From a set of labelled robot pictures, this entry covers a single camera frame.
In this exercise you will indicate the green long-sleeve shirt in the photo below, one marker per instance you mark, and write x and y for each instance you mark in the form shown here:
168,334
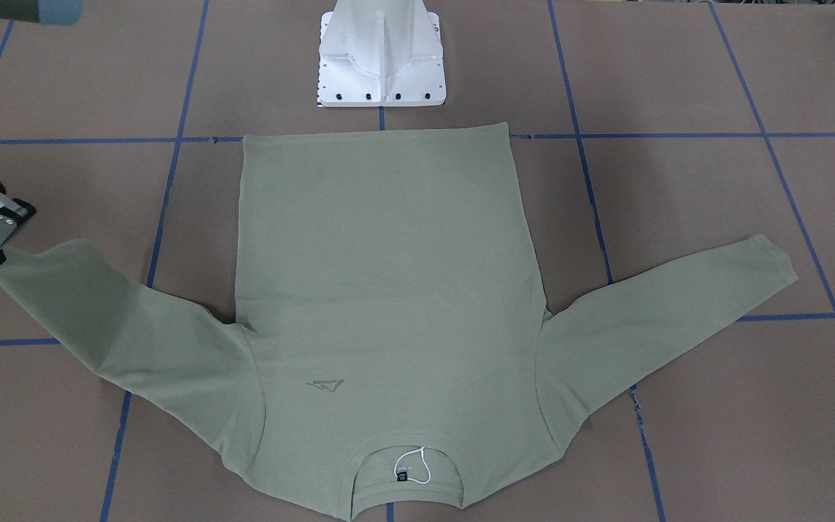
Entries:
392,339

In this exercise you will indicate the white central pedestal column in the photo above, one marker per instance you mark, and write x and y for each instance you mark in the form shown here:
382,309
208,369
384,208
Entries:
376,54

